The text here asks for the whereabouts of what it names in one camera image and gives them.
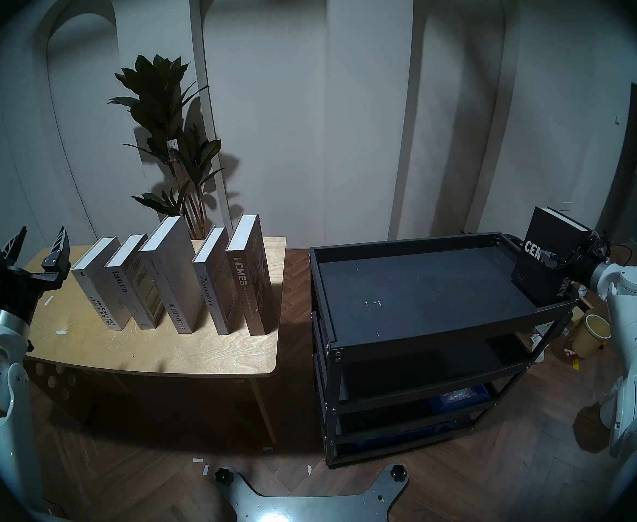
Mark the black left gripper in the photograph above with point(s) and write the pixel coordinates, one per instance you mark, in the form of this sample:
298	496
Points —
11	295

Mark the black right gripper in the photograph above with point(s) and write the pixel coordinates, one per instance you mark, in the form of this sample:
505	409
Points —
579	265

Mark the black CENTURY book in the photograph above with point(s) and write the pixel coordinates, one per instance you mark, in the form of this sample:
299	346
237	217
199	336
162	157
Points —
536	232

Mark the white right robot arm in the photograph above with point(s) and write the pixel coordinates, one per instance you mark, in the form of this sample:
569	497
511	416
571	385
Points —
634	319

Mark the black metal shelf cart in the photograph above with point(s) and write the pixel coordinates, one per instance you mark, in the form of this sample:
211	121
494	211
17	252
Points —
422	292

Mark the light wooden display table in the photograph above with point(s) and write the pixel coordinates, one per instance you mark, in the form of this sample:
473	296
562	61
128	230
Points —
161	352

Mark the silver book small black lettering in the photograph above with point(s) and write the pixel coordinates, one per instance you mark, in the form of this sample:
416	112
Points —
103	287

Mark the yellow plastic bucket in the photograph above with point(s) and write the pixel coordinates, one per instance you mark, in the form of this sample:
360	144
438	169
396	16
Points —
590	339

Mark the white spray bottle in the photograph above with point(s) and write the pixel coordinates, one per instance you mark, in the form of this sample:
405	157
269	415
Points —
540	349

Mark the small red yellow item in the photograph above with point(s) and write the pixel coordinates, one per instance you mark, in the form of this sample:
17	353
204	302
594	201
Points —
573	358

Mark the grey iaura book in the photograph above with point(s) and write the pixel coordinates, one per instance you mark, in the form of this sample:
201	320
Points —
133	287

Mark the dark grey door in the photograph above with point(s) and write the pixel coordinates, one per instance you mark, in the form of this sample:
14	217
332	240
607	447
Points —
631	162

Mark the large grey SPECIAL ISSUE book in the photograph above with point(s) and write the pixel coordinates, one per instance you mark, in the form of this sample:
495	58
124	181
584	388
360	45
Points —
174	276

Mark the blue bin with clear bag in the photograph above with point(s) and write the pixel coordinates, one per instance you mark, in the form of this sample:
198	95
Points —
460	397

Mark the grey Discontent book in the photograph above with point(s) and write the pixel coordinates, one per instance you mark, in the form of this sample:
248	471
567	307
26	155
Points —
215	287

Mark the tall green potted plant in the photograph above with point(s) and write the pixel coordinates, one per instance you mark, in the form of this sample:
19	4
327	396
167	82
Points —
161	102

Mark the brown HOMES book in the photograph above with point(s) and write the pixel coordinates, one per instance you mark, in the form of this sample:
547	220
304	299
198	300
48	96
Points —
250	276

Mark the blue plastic bin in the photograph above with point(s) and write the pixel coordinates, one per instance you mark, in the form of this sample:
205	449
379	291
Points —
400	436

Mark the black star knob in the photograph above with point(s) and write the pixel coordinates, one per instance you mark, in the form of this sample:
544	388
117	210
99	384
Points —
224	477
398	472

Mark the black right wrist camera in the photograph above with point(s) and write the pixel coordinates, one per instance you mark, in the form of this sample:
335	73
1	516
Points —
597	243

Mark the grey metal robot base plate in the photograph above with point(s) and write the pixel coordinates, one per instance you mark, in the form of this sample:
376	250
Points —
307	507

